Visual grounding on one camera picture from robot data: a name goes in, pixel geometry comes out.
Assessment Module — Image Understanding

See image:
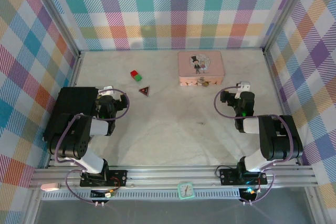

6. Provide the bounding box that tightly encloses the red and green block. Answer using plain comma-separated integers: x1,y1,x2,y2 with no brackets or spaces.
130,70,143,82

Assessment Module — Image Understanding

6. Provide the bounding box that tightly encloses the large black box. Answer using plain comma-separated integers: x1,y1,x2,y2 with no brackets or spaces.
43,87,99,144

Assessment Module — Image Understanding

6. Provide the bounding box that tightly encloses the pink cartoon tin box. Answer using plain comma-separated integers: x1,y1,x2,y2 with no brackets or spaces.
177,50,226,87

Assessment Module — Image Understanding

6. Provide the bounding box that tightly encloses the small mint green clock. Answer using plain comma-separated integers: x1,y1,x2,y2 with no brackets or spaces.
177,181,195,200

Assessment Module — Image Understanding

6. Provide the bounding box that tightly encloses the small white pink device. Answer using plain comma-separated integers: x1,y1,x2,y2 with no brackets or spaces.
40,183,61,192

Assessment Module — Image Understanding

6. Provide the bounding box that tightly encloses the colourful plaid cloth backdrop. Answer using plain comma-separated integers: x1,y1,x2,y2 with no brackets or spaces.
0,0,336,224

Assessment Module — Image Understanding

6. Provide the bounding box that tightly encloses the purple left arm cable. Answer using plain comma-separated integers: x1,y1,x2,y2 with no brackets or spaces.
54,87,131,207

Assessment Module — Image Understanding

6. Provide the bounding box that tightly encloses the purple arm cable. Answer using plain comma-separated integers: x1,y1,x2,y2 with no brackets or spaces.
213,85,296,206
54,87,131,207

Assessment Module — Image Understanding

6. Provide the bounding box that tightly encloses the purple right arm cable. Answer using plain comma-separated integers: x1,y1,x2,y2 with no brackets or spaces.
213,85,296,206

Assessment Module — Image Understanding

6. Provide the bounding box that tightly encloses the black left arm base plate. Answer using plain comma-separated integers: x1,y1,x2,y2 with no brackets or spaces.
79,168,128,188

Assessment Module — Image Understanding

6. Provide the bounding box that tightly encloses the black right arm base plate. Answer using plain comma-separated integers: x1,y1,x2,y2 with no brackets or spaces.
218,167,268,186

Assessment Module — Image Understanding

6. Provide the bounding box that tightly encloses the aluminium frame rail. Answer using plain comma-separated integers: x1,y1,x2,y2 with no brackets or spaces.
28,166,316,191

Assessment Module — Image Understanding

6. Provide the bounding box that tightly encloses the small circuit board with wires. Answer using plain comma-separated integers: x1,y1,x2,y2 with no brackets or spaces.
90,188,117,200
239,187,260,201

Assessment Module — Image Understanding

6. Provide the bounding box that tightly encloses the perforated grey cable duct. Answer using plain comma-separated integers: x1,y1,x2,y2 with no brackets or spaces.
39,190,242,201

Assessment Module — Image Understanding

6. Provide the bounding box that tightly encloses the aluminium frame post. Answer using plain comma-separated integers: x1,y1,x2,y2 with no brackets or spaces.
261,0,316,53
30,0,85,61

